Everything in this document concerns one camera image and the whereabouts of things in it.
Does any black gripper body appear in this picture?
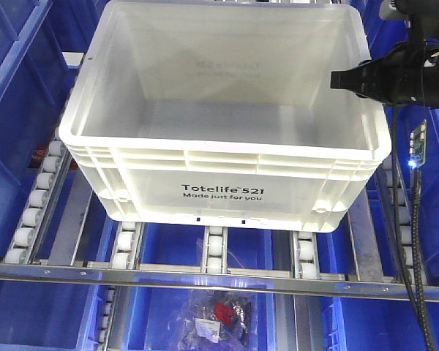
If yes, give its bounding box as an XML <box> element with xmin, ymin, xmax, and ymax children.
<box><xmin>365</xmin><ymin>40</ymin><xmax>439</xmax><ymax>108</ymax></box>

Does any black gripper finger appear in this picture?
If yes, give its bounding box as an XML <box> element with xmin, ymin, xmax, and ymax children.
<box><xmin>330</xmin><ymin>64</ymin><xmax>373</xmax><ymax>98</ymax></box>

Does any white plastic tote box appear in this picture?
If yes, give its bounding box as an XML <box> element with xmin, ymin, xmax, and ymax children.
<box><xmin>59</xmin><ymin>1</ymin><xmax>391</xmax><ymax>233</ymax></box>

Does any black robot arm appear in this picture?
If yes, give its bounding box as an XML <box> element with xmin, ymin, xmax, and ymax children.
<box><xmin>330</xmin><ymin>1</ymin><xmax>439</xmax><ymax>108</ymax></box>

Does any green circuit board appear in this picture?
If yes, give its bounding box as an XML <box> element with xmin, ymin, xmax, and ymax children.
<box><xmin>408</xmin><ymin>119</ymin><xmax>427</xmax><ymax>169</ymax></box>

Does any right roller track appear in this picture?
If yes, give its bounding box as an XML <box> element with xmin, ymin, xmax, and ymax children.
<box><xmin>378</xmin><ymin>154</ymin><xmax>415</xmax><ymax>285</ymax></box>

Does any roller track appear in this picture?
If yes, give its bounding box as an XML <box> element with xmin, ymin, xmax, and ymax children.
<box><xmin>378</xmin><ymin>154</ymin><xmax>415</xmax><ymax>285</ymax></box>
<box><xmin>109</xmin><ymin>222</ymin><xmax>144</xmax><ymax>270</ymax></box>
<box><xmin>200</xmin><ymin>226</ymin><xmax>228</xmax><ymax>274</ymax></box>
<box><xmin>291</xmin><ymin>231</ymin><xmax>320</xmax><ymax>280</ymax></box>
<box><xmin>2</xmin><ymin>140</ymin><xmax>71</xmax><ymax>265</ymax></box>

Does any blue bin right shelf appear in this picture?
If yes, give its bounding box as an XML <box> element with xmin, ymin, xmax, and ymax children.
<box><xmin>348</xmin><ymin>1</ymin><xmax>439</xmax><ymax>286</ymax></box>

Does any blue bin shelf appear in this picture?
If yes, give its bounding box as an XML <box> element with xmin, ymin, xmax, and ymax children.
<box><xmin>348</xmin><ymin>1</ymin><xmax>439</xmax><ymax>286</ymax></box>
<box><xmin>0</xmin><ymin>1</ymin><xmax>105</xmax><ymax>257</ymax></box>

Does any middle roller track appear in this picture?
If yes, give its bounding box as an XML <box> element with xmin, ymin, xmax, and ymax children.
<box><xmin>200</xmin><ymin>226</ymin><xmax>228</xmax><ymax>274</ymax></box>

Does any clear bag with parts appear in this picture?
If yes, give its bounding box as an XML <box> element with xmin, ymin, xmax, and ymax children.
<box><xmin>174</xmin><ymin>290</ymin><xmax>252</xmax><ymax>350</ymax></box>

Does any blue storage bin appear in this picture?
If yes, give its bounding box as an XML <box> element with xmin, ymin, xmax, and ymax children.
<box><xmin>125</xmin><ymin>224</ymin><xmax>277</xmax><ymax>350</ymax></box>

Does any blue bin left shelf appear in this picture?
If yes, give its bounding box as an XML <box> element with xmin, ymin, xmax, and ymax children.
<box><xmin>0</xmin><ymin>1</ymin><xmax>105</xmax><ymax>257</ymax></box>

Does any left roller track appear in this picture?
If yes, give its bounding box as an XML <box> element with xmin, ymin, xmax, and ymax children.
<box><xmin>2</xmin><ymin>140</ymin><xmax>71</xmax><ymax>265</ymax></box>

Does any metal shelf front rail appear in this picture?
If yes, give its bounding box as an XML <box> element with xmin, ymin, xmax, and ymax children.
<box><xmin>0</xmin><ymin>261</ymin><xmax>439</xmax><ymax>303</ymax></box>

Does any black cable right side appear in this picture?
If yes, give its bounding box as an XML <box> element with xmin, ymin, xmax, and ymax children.
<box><xmin>390</xmin><ymin>36</ymin><xmax>437</xmax><ymax>351</ymax></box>

